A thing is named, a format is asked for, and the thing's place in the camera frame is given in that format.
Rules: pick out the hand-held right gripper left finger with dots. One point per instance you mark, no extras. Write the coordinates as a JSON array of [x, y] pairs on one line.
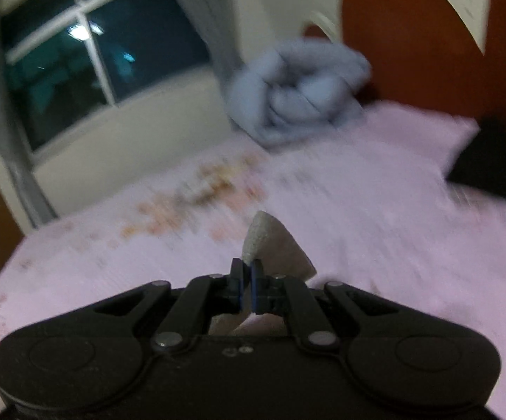
[[236, 286]]

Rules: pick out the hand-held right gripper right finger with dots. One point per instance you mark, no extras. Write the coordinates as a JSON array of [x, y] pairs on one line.
[[256, 288]]

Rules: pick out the light grey pants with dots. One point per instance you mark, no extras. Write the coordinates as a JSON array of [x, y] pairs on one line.
[[274, 249]]

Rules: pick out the pink floral bed sheet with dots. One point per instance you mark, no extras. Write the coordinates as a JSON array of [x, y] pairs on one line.
[[366, 210]]

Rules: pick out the blue-grey bundled blanket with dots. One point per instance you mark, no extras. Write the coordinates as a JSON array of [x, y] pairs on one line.
[[296, 92]]

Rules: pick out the grey curtain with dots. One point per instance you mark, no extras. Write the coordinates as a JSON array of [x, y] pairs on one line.
[[7, 140], [218, 30]]

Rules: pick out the white-framed window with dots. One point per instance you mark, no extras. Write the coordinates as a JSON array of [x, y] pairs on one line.
[[99, 57]]

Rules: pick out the brown wooden headboard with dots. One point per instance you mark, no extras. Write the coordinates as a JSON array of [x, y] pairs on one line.
[[419, 52]]

